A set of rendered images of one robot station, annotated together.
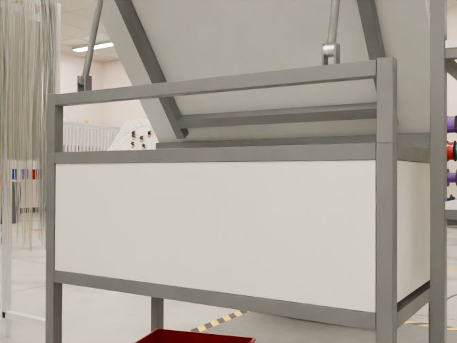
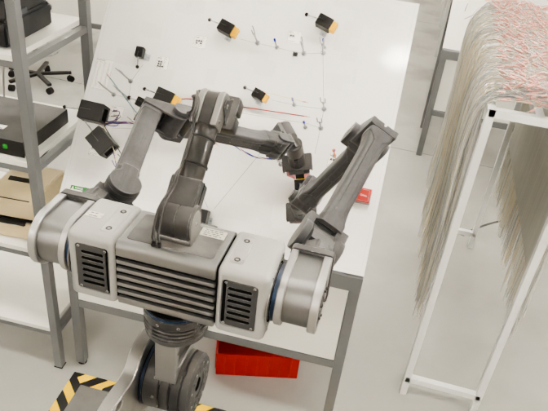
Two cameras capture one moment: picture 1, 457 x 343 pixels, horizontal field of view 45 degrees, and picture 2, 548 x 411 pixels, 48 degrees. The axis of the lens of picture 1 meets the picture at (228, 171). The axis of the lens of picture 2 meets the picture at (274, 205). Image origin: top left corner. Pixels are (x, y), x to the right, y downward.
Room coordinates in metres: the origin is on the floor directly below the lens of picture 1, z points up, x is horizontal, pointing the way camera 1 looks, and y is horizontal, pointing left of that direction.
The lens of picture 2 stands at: (3.88, -0.67, 2.22)
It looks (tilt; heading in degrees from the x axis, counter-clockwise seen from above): 33 degrees down; 158
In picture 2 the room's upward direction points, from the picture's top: 7 degrees clockwise
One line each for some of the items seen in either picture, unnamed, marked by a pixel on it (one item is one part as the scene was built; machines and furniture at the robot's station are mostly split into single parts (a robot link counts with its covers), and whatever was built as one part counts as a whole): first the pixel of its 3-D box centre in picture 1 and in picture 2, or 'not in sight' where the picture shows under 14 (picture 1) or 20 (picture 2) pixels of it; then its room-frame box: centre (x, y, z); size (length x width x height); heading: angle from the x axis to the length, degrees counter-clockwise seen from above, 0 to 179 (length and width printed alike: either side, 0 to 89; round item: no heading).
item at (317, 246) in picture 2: not in sight; (313, 263); (3.00, -0.21, 1.45); 0.09 x 0.08 x 0.12; 56
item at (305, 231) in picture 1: (237, 212); not in sight; (1.85, -0.03, 0.60); 1.17 x 0.58 x 0.40; 58
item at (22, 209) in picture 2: not in sight; (28, 199); (1.56, -0.82, 0.76); 0.30 x 0.21 x 0.20; 152
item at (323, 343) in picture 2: not in sight; (271, 307); (2.25, 0.04, 0.60); 0.55 x 0.03 x 0.39; 58
